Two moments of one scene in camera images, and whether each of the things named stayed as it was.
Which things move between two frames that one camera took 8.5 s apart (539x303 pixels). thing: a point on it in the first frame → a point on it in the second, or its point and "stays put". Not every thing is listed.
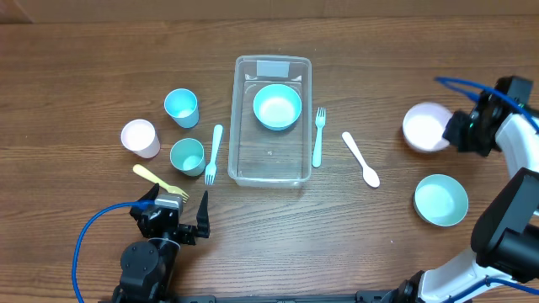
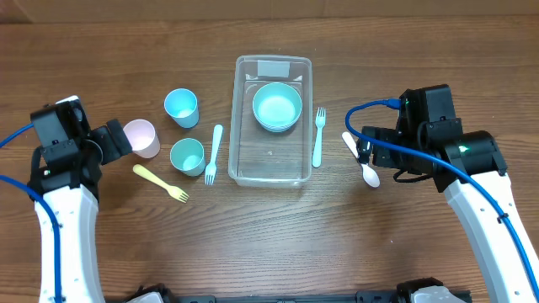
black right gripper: (456, 130) → (378, 154)
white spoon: (369, 174) stays put
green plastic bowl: (440, 200) → (277, 106)
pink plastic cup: (139, 137) stays put
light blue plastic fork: (210, 169) stays put
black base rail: (387, 296) stays put
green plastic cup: (187, 156) stays put
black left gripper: (189, 232) → (104, 135)
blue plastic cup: (182, 105) stays put
